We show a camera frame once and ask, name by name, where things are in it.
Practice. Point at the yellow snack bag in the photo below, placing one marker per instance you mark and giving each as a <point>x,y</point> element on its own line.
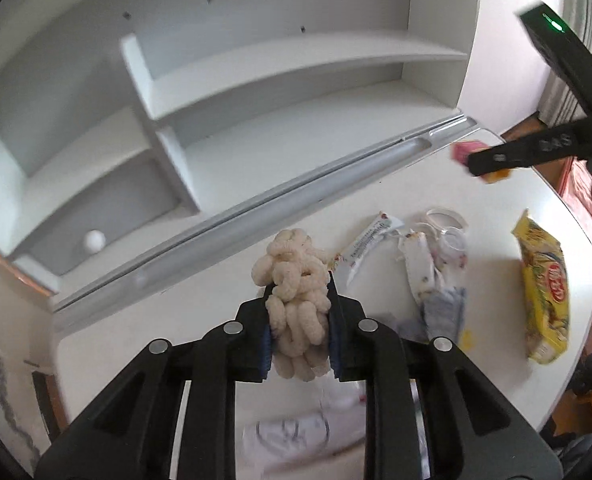
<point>543,290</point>

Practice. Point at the clear plastic cup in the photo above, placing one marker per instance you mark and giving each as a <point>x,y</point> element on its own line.
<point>453,247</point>

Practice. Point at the white tube wrapper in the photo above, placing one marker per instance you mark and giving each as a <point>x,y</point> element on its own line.
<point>366,246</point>

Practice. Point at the torn white printed wrapper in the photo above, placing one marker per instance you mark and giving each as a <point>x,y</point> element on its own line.
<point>421,265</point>

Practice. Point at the cream fluffy knit toy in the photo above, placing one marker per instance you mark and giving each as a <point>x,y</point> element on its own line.
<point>296,280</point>

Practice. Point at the white plastic bag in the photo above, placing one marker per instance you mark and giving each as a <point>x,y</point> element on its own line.
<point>301,430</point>

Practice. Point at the grey drawer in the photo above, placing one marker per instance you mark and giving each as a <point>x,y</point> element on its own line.
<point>111,200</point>

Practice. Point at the pink cushion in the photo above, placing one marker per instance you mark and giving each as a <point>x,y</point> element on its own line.
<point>583,195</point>

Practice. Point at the grey crumpled wrapper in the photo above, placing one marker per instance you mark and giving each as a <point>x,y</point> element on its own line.
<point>443,312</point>

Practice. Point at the pink and orange wrapper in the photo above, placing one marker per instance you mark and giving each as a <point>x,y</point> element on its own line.
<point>463,152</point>

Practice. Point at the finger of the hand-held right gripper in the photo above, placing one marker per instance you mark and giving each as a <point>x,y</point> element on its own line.
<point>526,151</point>

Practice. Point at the grey pen tray rail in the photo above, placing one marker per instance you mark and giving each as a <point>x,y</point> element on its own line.
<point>296,185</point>

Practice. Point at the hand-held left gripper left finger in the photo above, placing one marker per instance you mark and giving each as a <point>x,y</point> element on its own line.
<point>265,342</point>

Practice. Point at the white desk shelf unit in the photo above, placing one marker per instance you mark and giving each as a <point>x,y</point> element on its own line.
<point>276,60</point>

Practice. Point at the white drawer knob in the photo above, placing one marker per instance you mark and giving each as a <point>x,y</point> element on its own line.
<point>95,241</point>

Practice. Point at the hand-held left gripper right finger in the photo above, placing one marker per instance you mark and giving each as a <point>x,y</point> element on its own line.
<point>334,332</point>

